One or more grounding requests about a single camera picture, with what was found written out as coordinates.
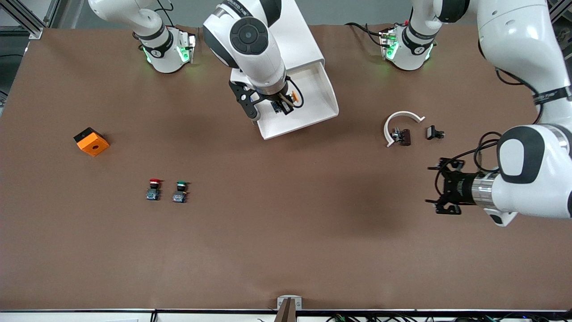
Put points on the orange box with hole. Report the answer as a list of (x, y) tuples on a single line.
[(94, 145)]

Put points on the green push button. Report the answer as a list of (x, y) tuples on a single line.
[(179, 194)]

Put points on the grey metal bracket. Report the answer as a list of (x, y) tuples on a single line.
[(289, 298)]

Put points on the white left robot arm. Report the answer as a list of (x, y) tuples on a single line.
[(518, 36)]

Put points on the aluminium frame profile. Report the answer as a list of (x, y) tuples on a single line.
[(27, 22)]

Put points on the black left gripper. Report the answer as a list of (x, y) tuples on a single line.
[(460, 188)]

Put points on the yellow push button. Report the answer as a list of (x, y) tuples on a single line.
[(294, 96)]

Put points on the red push button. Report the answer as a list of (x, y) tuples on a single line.
[(153, 191)]

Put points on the dark brown terminal block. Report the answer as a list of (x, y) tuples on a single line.
[(405, 137)]

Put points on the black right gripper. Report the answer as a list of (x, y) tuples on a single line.
[(278, 102)]

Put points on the white curved plastic arc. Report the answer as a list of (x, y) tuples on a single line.
[(402, 113)]

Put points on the black table edge strip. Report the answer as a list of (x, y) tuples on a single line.
[(134, 310)]

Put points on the brown table cover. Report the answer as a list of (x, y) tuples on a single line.
[(286, 223)]

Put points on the small black clip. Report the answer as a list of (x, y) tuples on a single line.
[(432, 133)]

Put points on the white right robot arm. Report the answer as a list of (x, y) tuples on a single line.
[(254, 53)]

